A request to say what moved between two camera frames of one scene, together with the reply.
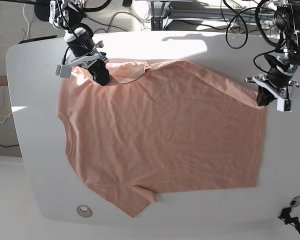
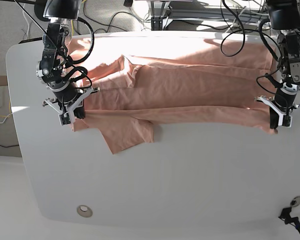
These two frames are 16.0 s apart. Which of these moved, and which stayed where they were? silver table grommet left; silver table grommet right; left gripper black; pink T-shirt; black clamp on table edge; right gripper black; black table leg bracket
Moved: pink T-shirt; left gripper black; right gripper black
Stayed: silver table grommet right; black table leg bracket; black clamp on table edge; silver table grommet left
